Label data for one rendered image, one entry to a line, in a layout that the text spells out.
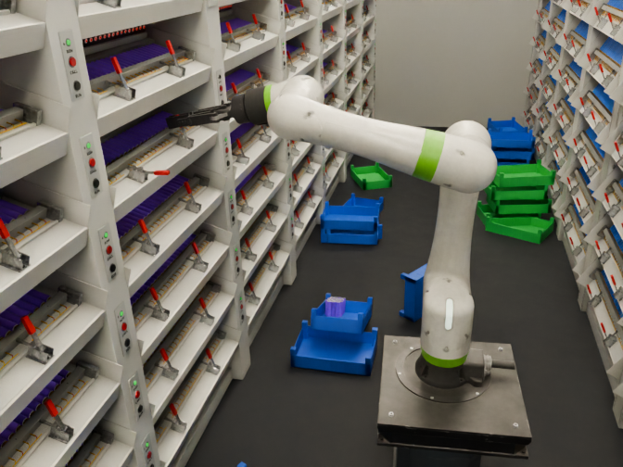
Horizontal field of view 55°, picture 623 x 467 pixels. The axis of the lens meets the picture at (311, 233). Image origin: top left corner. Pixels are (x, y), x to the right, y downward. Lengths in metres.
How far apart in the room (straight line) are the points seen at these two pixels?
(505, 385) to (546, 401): 0.56
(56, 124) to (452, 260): 1.03
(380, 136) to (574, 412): 1.26
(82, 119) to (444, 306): 0.94
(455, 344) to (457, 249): 0.25
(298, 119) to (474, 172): 0.41
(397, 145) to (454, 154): 0.13
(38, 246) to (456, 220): 1.00
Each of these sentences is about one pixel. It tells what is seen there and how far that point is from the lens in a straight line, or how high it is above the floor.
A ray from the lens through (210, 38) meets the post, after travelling 1.80.
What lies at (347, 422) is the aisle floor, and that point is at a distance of 2.07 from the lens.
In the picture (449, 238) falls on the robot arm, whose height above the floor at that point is 0.71.
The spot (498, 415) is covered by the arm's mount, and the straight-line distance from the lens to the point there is 1.62.
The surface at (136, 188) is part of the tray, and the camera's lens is 1.42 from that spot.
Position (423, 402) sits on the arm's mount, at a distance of 1.61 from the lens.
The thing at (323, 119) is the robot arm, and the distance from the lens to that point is 1.37.
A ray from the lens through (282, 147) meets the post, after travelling 2.55.
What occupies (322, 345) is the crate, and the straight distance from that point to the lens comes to 2.40.
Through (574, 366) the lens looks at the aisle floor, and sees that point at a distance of 2.45.
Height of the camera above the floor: 1.40
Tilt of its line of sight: 25 degrees down
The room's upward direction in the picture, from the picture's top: 2 degrees counter-clockwise
